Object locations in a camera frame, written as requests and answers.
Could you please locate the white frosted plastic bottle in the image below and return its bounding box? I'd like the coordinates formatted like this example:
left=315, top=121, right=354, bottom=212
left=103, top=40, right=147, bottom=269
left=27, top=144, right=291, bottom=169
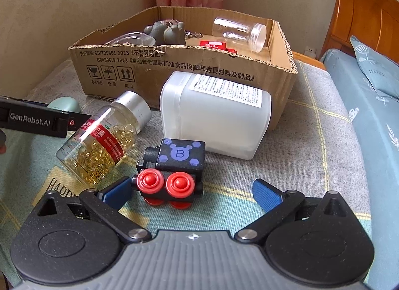
left=160, top=71, right=272, bottom=160

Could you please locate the brown cardboard box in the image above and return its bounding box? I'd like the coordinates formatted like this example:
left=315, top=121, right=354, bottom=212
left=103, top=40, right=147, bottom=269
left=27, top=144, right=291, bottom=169
left=69, top=6, right=298, bottom=130

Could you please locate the capsule bottle silver cap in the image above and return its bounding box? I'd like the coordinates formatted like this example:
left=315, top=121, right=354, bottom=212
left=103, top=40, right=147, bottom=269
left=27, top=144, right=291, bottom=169
left=56, top=91, right=151, bottom=185

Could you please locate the mint green round case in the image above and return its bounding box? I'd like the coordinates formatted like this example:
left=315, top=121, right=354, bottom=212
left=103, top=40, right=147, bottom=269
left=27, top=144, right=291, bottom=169
left=47, top=96, right=81, bottom=113

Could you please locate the grey checked blanket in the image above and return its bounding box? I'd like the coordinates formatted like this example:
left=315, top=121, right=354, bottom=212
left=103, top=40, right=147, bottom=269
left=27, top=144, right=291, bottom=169
left=1, top=63, right=372, bottom=284

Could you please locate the black toy train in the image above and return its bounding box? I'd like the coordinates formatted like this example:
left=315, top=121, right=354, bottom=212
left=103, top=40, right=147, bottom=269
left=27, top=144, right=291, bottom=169
left=132, top=138, right=205, bottom=210

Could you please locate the clear plastic lid bowl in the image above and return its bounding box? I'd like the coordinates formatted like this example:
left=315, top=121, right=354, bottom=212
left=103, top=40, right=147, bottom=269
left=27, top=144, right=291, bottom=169
left=107, top=32, right=156, bottom=46

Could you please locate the clear plastic jar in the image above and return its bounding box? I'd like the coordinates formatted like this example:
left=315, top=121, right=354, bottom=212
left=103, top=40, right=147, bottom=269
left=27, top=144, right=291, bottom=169
left=212, top=17, right=267, bottom=53

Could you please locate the grey hippo toy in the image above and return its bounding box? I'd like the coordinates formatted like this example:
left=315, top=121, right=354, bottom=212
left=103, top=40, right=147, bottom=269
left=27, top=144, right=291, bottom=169
left=144, top=19, right=186, bottom=46

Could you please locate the white wall charger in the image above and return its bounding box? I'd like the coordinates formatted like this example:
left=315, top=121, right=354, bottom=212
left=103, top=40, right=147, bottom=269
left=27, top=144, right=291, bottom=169
left=304, top=46, right=316, bottom=59

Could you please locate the pink keychain charm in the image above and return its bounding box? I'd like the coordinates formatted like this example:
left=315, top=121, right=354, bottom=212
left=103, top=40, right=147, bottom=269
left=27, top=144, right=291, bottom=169
left=185, top=30, right=203, bottom=40

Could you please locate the blue floral bed sheet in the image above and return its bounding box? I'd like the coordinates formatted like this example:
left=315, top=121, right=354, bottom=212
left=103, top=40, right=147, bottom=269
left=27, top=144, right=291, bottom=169
left=321, top=49, right=398, bottom=289

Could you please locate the wooden bed headboard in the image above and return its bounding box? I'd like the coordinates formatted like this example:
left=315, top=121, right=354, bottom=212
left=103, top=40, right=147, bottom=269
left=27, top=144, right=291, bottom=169
left=320, top=0, right=399, bottom=62

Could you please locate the blue floral pillow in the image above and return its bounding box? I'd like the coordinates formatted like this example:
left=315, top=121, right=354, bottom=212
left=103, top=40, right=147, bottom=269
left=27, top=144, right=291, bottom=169
left=350, top=36, right=398, bottom=100

